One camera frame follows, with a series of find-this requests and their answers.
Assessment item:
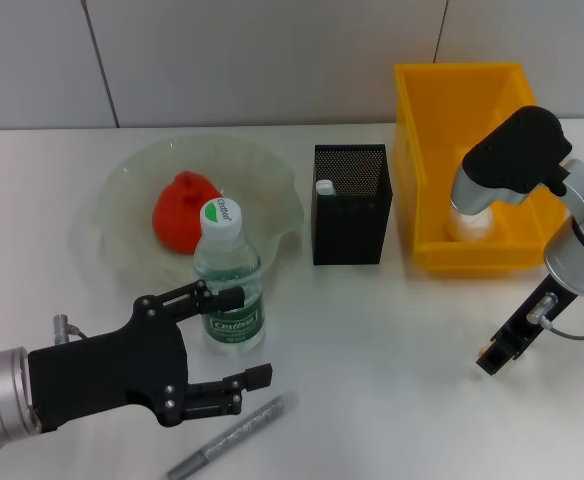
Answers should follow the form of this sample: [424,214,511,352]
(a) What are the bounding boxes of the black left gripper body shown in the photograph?
[27,295,189,434]

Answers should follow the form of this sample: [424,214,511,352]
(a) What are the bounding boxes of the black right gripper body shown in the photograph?
[499,277,581,346]

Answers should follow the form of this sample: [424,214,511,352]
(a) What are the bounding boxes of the grey glitter marker pen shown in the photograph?
[165,393,296,480]

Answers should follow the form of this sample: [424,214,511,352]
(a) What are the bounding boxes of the clear water bottle green label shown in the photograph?
[193,197,266,351]

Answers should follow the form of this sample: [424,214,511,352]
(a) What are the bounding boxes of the white paper ball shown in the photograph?
[444,207,501,243]

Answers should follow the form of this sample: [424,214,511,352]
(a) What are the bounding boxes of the black mesh pen holder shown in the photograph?
[313,143,394,266]

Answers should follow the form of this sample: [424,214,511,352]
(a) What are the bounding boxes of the clear glass bowl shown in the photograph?
[91,134,306,292]

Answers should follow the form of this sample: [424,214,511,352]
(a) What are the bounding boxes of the yellow plastic storage bin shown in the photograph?
[394,62,568,274]

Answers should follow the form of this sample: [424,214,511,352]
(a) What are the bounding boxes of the right gripper cable with plug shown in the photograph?
[526,293,584,342]

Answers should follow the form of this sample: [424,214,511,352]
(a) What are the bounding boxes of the gripper cable with plug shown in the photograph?
[53,313,92,345]
[526,293,584,342]

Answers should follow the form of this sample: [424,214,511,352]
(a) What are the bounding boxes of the left gripper cable with plug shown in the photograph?
[53,313,92,345]

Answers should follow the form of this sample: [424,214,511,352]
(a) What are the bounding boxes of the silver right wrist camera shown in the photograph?
[450,105,573,217]

